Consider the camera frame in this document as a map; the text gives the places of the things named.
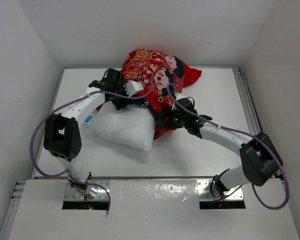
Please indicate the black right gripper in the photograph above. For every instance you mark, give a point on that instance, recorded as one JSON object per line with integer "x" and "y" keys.
{"x": 167, "y": 111}

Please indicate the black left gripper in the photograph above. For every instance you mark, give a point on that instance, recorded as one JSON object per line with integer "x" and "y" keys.
{"x": 121, "y": 103}

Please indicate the white pillow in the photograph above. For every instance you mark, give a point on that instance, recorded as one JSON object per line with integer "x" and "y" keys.
{"x": 131, "y": 126}

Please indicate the red patterned pillowcase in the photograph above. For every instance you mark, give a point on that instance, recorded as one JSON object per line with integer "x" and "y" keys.
{"x": 155, "y": 70}

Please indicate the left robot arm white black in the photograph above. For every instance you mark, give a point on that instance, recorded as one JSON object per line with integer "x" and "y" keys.
{"x": 62, "y": 137}

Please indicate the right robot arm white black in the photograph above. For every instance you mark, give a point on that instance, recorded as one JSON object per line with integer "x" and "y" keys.
{"x": 259, "y": 158}

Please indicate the blue white pillow tag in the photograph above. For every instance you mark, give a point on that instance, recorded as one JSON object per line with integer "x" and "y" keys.
{"x": 89, "y": 119}

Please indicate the white front foam board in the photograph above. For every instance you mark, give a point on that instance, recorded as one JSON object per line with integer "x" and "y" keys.
{"x": 145, "y": 210}

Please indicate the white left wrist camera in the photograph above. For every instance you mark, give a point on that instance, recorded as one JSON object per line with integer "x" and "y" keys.
{"x": 133, "y": 88}

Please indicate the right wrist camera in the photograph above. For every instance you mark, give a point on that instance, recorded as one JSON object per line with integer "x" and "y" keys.
{"x": 179, "y": 98}

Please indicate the aluminium table frame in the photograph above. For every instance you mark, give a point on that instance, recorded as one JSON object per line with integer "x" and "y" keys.
{"x": 221, "y": 93}

